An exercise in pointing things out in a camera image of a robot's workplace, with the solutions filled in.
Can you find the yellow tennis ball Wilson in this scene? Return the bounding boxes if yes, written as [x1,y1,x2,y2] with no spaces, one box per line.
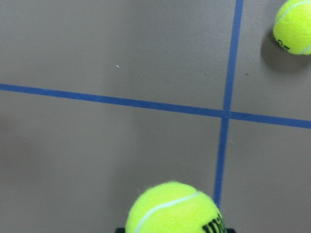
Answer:
[125,182,227,233]

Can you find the yellow tennis ball Roland Garros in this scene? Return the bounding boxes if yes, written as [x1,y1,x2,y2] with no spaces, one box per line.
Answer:
[273,0,311,55]

